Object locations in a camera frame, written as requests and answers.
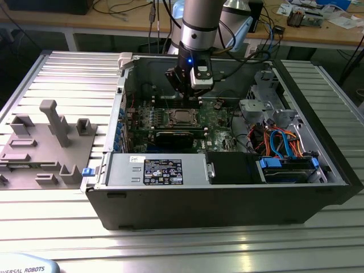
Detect blue cardboard box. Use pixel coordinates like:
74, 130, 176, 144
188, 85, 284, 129
316, 0, 353, 9

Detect silver topped CPU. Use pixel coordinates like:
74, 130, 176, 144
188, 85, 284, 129
174, 109, 192, 122

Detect black camera cable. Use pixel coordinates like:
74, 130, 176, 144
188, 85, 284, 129
214, 49, 272, 83

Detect hard disk in blue carrier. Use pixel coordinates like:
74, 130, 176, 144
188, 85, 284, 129
257, 156, 320, 185

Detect black graphics card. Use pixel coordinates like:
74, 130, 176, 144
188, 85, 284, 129
149, 131, 197, 149

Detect pale grey case latch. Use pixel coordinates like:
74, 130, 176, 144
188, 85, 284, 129
117, 52, 135, 70

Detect white papers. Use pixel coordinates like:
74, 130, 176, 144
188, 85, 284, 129
326, 15, 363, 29

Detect blue data wire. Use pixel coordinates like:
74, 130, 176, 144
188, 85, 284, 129
268, 128, 285, 159
278, 130, 295, 160

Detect metal socket cover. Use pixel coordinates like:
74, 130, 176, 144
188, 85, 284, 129
169, 109, 200, 127

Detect grey power supply unit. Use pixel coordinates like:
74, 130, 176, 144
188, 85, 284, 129
106, 153, 210, 187

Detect grey parts rack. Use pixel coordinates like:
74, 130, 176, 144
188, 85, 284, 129
0, 99, 100, 191

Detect silver metal drive cage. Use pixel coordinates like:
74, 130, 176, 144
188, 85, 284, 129
238, 71, 299, 126

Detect CPU socket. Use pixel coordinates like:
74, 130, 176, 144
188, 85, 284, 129
167, 109, 201, 128

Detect metal wire locking lever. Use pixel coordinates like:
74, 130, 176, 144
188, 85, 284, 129
161, 89, 172, 115

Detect tall black box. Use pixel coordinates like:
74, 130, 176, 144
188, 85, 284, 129
249, 0, 264, 34

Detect wooden desk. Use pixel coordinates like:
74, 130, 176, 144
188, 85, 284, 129
0, 0, 364, 49

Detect black PC case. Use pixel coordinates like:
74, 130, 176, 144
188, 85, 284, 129
80, 52, 364, 231

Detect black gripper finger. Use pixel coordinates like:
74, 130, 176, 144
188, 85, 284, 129
164, 67, 191, 107
189, 88, 212, 107

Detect black RAM slot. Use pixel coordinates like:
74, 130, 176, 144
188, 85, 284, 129
154, 127, 208, 136
153, 96, 201, 104
155, 101, 200, 109

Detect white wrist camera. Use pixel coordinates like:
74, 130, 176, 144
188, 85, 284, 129
189, 58, 214, 91

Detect grey electronic device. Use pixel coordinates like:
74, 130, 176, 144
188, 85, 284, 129
301, 10, 325, 28

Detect white paper tag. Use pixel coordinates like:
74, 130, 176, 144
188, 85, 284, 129
246, 42, 258, 59

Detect orange wire bundle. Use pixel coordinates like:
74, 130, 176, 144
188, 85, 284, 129
254, 126, 308, 158

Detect green motherboard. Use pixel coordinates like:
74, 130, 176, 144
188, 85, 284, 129
126, 97, 243, 154

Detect metal CPU cooler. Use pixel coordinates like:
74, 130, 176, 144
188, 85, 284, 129
286, 7, 304, 28

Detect black box on desk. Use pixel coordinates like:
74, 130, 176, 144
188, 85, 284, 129
5, 0, 93, 15

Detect black plastic shroud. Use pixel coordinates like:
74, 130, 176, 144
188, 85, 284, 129
206, 152, 267, 185

